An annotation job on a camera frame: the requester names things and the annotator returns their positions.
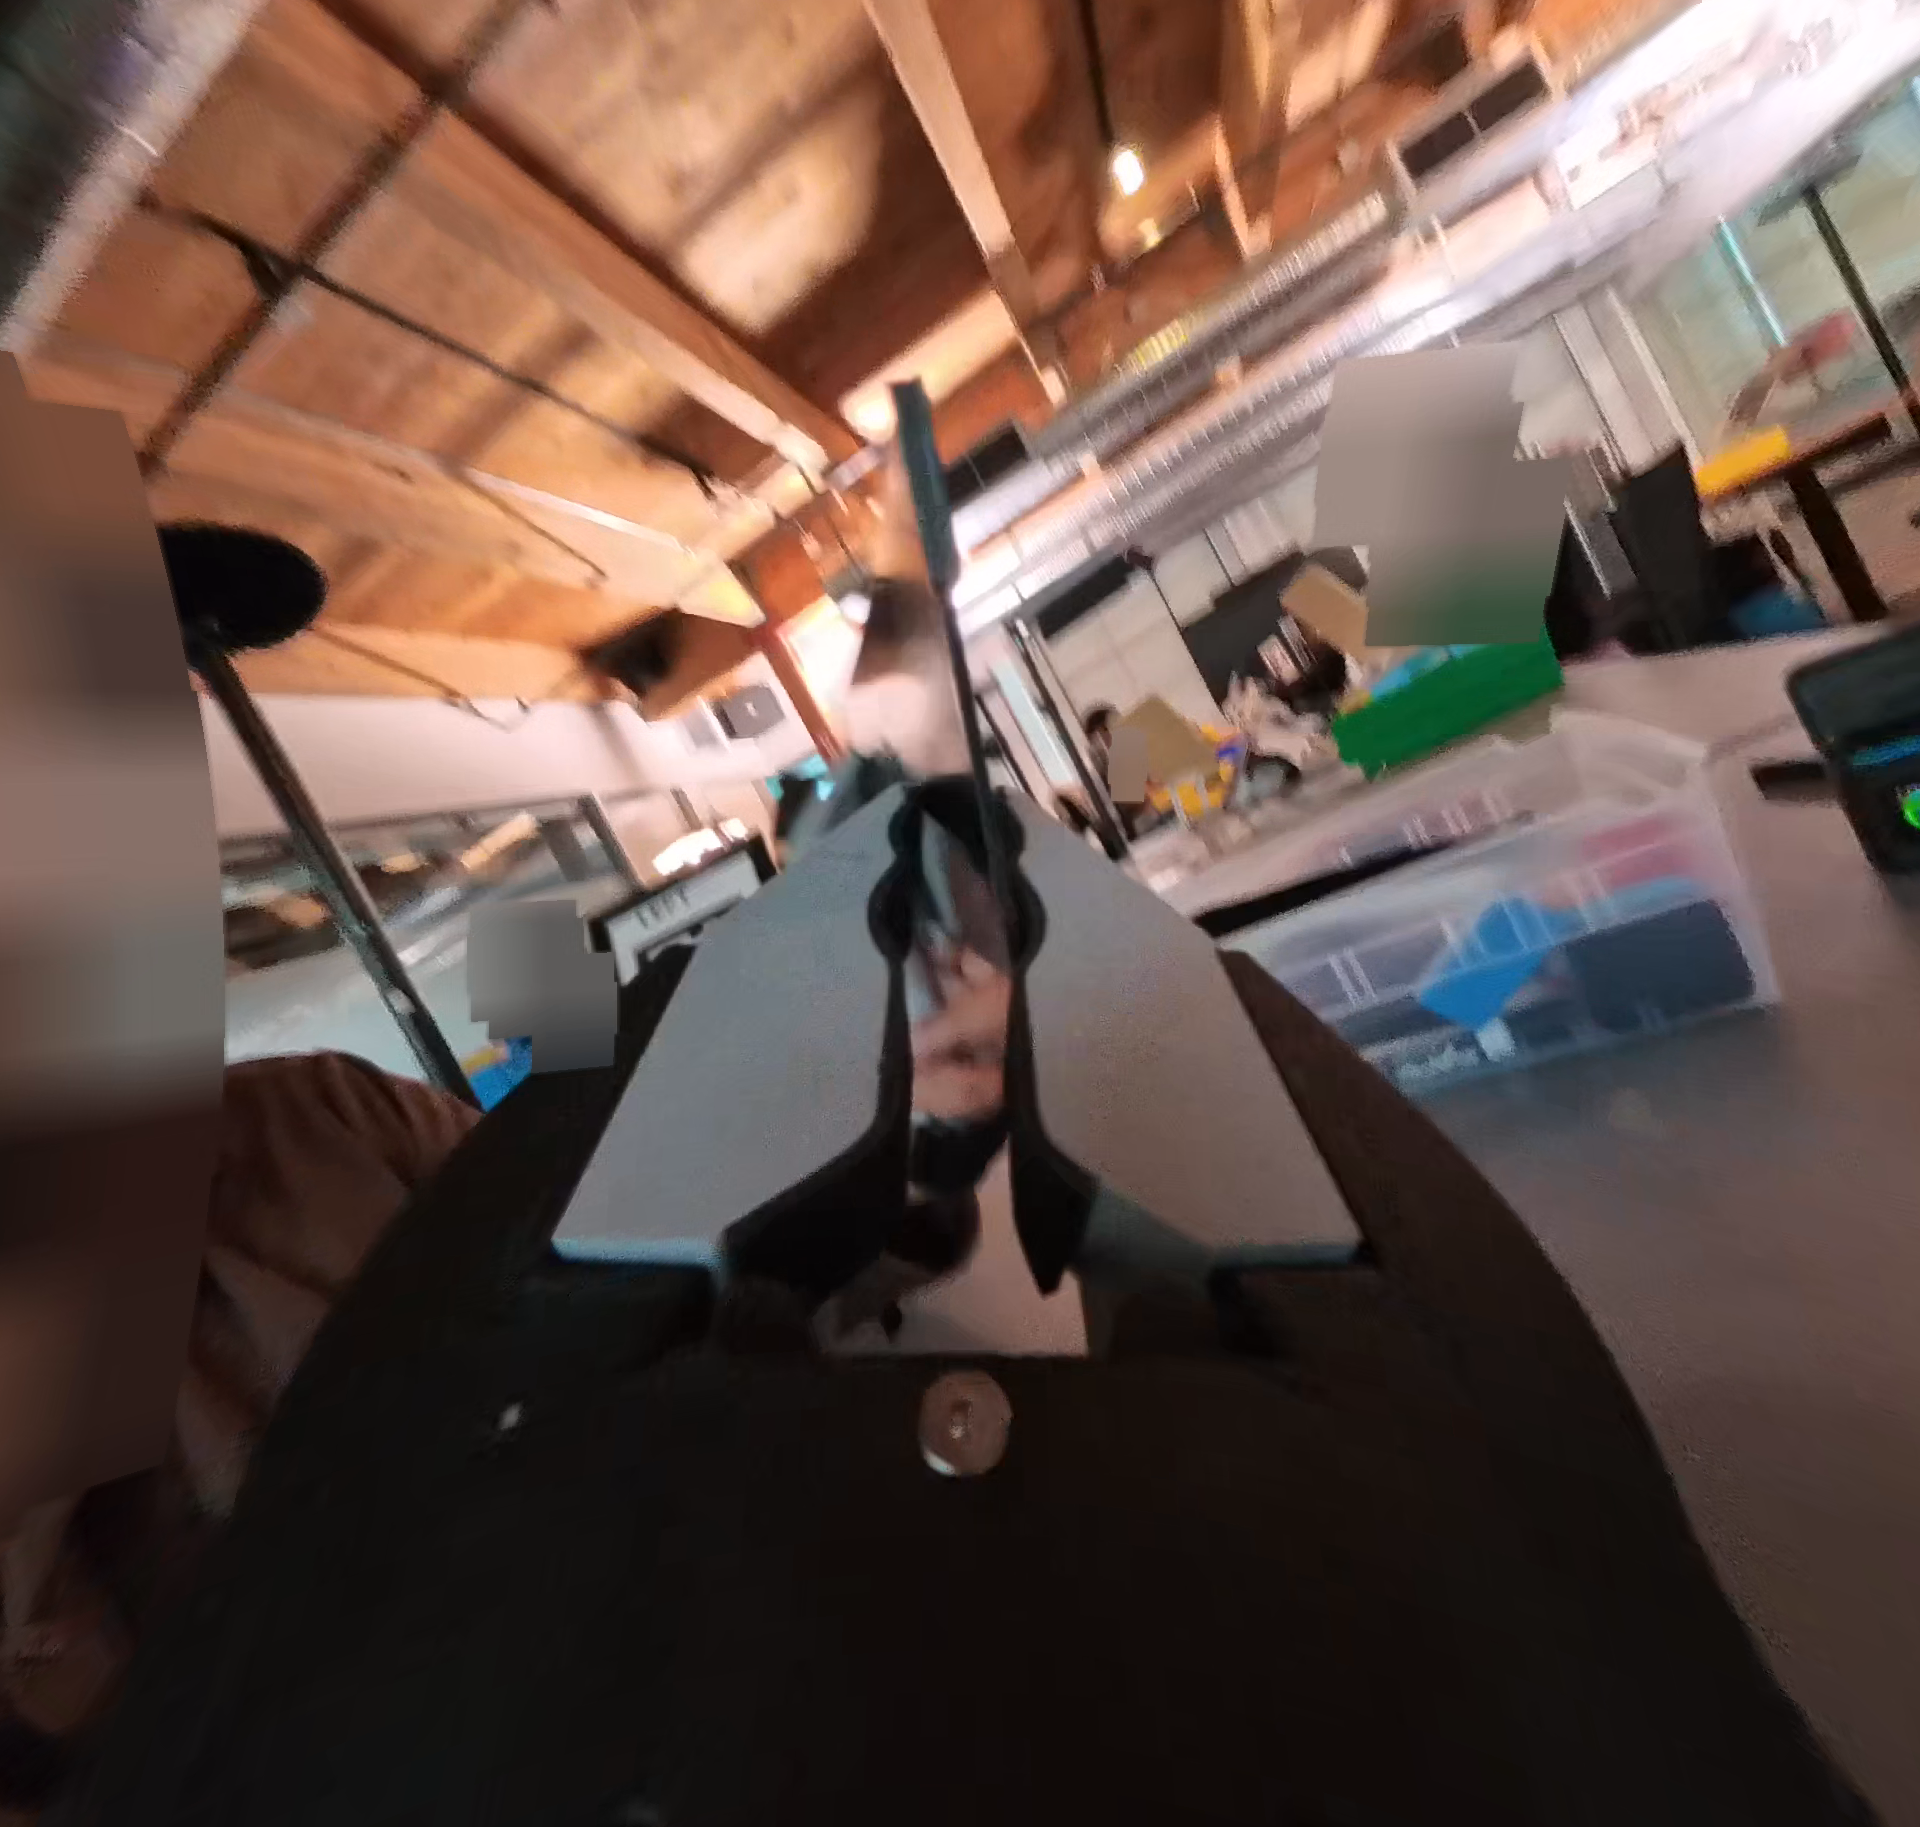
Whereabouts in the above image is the black strap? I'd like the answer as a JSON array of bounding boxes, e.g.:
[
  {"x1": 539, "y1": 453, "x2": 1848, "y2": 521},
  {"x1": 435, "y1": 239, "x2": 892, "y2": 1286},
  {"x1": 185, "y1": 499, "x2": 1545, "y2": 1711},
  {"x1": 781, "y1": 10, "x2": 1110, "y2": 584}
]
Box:
[{"x1": 889, "y1": 376, "x2": 1023, "y2": 958}]

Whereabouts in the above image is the person's brown sweater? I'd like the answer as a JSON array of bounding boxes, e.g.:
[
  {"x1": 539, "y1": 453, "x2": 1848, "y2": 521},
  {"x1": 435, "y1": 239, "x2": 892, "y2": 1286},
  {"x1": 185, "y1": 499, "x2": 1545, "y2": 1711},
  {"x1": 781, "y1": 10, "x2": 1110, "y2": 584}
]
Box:
[{"x1": 0, "y1": 1467, "x2": 212, "y2": 1770}]

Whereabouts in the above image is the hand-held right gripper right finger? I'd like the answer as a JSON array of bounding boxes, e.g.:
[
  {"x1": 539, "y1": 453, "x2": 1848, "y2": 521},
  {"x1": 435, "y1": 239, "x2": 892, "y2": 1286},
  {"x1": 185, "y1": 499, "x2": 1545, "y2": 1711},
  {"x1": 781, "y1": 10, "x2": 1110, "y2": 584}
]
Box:
[{"x1": 990, "y1": 789, "x2": 1368, "y2": 1291}]

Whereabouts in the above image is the blue box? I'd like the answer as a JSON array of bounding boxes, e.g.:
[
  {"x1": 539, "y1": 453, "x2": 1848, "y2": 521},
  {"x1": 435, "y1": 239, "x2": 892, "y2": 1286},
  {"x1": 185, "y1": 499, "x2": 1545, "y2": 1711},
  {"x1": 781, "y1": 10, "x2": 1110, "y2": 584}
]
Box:
[{"x1": 1417, "y1": 897, "x2": 1583, "y2": 1027}]

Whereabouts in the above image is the wooden office desk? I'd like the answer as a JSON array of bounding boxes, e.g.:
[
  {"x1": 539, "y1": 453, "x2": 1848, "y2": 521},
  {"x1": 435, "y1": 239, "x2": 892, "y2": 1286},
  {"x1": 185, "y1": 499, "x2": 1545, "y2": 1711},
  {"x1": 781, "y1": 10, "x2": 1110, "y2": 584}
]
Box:
[{"x1": 1694, "y1": 409, "x2": 1920, "y2": 627}]

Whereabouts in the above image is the green plastic bin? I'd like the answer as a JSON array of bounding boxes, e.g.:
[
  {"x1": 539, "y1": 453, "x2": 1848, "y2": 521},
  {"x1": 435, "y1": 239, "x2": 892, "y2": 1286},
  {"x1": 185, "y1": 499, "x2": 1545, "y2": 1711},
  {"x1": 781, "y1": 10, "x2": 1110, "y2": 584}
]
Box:
[{"x1": 1332, "y1": 642, "x2": 1564, "y2": 779}]

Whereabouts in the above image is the duct vent grille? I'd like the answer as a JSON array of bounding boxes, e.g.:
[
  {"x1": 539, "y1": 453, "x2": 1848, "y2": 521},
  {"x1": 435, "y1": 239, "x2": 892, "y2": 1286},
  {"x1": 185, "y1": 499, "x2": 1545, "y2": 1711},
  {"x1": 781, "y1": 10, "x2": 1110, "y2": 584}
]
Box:
[
  {"x1": 1394, "y1": 49, "x2": 1555, "y2": 178},
  {"x1": 945, "y1": 425, "x2": 1037, "y2": 509}
]

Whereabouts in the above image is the black floor lamp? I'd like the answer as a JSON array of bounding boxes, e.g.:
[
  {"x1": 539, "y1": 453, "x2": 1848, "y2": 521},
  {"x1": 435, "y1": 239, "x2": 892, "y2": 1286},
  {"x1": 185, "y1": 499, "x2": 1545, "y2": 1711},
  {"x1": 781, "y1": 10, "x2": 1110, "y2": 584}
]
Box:
[
  {"x1": 156, "y1": 521, "x2": 482, "y2": 1108},
  {"x1": 1757, "y1": 147, "x2": 1920, "y2": 442}
]

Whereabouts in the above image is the black power bank with display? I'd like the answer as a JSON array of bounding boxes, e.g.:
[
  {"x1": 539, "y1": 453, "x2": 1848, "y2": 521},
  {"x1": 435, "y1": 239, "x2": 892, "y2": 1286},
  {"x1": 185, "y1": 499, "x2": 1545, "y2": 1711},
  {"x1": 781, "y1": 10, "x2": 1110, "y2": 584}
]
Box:
[{"x1": 1785, "y1": 625, "x2": 1920, "y2": 873}]

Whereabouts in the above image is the black monitor screen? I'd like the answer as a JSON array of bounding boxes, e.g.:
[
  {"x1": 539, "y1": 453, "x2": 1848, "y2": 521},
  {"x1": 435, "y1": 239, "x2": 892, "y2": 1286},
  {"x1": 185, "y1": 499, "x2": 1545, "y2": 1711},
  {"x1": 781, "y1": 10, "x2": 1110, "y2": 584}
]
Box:
[{"x1": 1184, "y1": 566, "x2": 1305, "y2": 704}]

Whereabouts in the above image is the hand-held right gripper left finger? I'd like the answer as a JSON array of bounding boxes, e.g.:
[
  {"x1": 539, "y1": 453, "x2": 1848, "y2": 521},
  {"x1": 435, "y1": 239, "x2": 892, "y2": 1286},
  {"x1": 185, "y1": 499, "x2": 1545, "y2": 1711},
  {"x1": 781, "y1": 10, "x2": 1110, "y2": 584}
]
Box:
[{"x1": 553, "y1": 785, "x2": 919, "y2": 1312}]

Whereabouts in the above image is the clear plastic storage bin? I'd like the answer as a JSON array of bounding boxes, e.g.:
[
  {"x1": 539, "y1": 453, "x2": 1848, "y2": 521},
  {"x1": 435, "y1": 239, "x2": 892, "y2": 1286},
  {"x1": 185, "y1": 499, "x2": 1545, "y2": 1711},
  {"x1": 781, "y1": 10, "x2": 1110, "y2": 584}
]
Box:
[{"x1": 1222, "y1": 717, "x2": 1785, "y2": 1096}]

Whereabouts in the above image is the person's left hand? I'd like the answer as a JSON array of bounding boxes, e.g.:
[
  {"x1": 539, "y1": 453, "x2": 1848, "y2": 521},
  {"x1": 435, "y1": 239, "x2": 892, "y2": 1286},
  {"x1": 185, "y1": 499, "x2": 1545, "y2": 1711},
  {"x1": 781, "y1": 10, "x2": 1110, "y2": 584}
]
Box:
[{"x1": 912, "y1": 954, "x2": 1023, "y2": 1128}]

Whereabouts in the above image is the dark office chair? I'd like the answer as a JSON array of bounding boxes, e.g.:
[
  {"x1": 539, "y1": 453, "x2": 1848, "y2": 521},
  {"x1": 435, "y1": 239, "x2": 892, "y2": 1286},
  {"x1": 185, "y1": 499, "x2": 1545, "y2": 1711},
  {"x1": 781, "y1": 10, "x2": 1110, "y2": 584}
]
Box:
[{"x1": 1611, "y1": 453, "x2": 1713, "y2": 645}]

